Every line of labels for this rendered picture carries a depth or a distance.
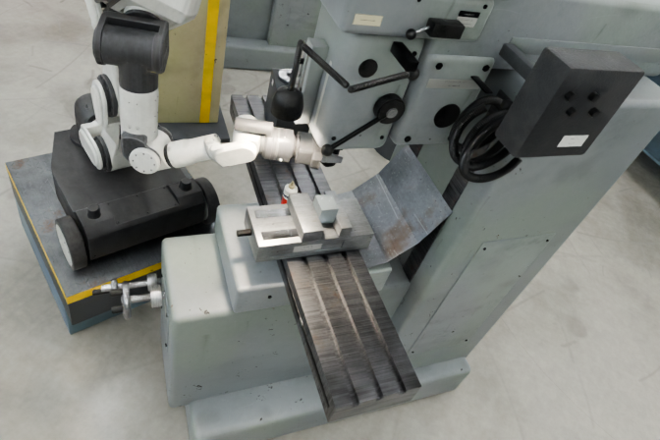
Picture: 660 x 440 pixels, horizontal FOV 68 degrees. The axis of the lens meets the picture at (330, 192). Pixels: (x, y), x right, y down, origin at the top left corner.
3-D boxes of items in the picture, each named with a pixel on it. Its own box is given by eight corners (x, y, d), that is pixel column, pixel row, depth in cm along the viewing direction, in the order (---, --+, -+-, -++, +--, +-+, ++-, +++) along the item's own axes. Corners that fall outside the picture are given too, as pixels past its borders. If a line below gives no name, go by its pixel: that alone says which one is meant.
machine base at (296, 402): (192, 461, 182) (194, 441, 169) (173, 321, 221) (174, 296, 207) (456, 390, 229) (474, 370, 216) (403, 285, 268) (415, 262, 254)
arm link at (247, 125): (272, 167, 131) (229, 161, 129) (274, 138, 138) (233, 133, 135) (279, 137, 123) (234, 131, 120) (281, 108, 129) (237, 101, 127)
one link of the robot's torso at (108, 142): (84, 151, 195) (86, 69, 158) (135, 140, 207) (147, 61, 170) (99, 184, 191) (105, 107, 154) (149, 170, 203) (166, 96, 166)
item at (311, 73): (295, 124, 120) (312, 46, 106) (290, 114, 123) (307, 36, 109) (309, 124, 122) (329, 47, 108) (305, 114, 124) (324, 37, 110)
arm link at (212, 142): (260, 161, 127) (212, 171, 130) (261, 137, 133) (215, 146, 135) (250, 143, 122) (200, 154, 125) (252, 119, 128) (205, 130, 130)
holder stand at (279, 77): (270, 147, 172) (280, 99, 159) (263, 110, 187) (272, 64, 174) (303, 149, 176) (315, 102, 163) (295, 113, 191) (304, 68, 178)
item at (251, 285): (233, 315, 144) (238, 292, 136) (213, 227, 166) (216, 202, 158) (382, 292, 164) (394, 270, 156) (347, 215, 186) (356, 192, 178)
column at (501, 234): (358, 401, 214) (547, 103, 111) (324, 308, 244) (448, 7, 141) (453, 377, 234) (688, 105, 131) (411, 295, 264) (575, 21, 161)
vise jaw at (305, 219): (301, 242, 135) (303, 232, 132) (286, 202, 144) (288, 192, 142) (320, 240, 137) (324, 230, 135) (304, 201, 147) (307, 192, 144)
